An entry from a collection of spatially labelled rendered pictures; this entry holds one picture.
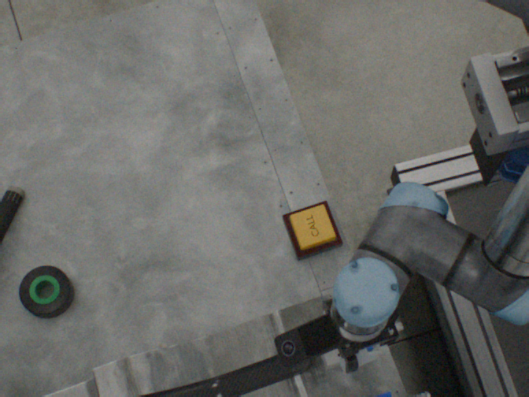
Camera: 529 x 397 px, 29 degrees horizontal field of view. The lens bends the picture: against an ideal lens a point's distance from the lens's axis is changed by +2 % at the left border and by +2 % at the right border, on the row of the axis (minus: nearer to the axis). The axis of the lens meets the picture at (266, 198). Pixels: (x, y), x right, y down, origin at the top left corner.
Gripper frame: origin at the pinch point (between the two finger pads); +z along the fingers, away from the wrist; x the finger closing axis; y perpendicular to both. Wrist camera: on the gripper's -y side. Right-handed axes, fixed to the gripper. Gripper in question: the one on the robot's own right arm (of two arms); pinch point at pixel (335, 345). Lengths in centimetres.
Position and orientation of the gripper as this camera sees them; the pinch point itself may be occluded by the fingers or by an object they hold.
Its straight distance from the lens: 155.6
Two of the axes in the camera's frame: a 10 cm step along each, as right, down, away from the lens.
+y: 9.5, -3.1, 0.9
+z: 0.1, 3.1, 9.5
